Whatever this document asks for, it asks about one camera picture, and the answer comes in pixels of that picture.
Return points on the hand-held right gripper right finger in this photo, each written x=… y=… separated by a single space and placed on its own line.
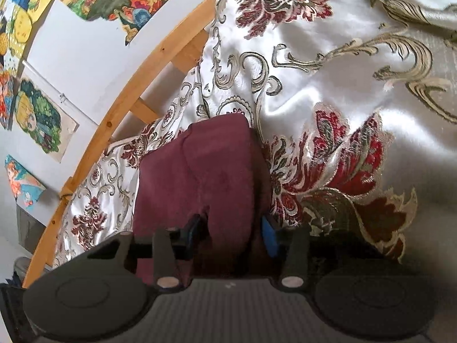
x=269 y=237

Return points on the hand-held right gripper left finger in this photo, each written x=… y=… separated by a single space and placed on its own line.
x=192 y=233

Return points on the maroon cloth garment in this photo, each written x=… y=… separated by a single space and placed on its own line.
x=200 y=171

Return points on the floral satin bedspread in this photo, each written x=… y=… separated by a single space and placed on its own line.
x=339 y=96

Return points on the grey storage box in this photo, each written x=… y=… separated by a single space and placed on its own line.
x=28 y=227

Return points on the wooden bed frame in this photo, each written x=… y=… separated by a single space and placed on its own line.
x=117 y=114

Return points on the orange blue wall poster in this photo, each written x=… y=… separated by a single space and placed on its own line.
x=21 y=184

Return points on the green yellow wall poster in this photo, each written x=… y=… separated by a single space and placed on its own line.
x=39 y=118

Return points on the red orange wall poster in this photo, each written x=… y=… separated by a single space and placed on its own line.
x=5 y=98

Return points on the yellow patchwork wall poster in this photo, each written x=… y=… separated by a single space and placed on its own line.
x=12 y=35

